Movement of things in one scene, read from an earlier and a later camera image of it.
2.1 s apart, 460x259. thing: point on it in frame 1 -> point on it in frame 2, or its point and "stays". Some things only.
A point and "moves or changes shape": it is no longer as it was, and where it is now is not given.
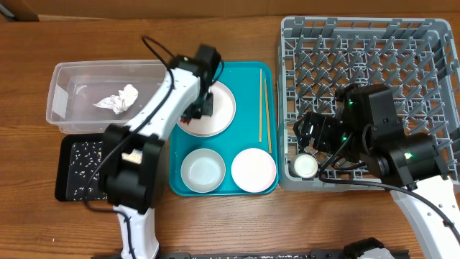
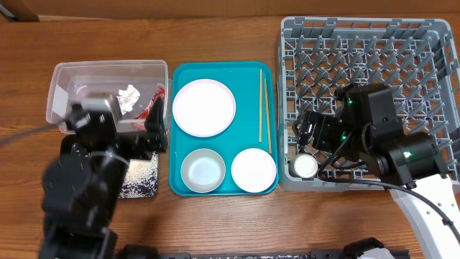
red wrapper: [183, 120] moves or changes shape
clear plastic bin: [88, 96] stays
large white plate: [223, 112] stays
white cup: [303, 165] stays
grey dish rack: [417, 58] stays
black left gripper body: [203, 103] -> [134, 146]
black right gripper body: [329, 135] stays
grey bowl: [203, 170] stays
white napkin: [119, 102] moves or changes shape
